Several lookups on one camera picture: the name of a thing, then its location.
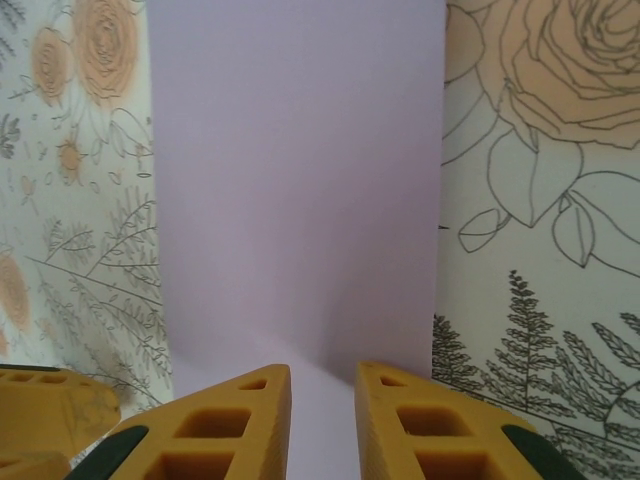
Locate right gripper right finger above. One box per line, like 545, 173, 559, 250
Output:
354, 360, 590, 480

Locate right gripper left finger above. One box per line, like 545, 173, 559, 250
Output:
63, 363, 292, 480

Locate purple paper sheet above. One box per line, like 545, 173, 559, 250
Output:
147, 0, 447, 480

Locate floral table mat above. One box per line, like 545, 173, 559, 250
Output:
0, 0, 640, 480

